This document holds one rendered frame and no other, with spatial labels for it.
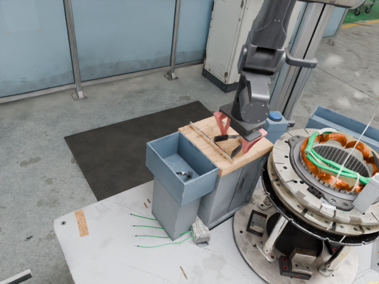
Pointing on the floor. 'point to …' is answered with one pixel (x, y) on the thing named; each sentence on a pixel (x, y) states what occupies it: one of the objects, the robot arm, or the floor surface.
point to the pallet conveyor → (18, 278)
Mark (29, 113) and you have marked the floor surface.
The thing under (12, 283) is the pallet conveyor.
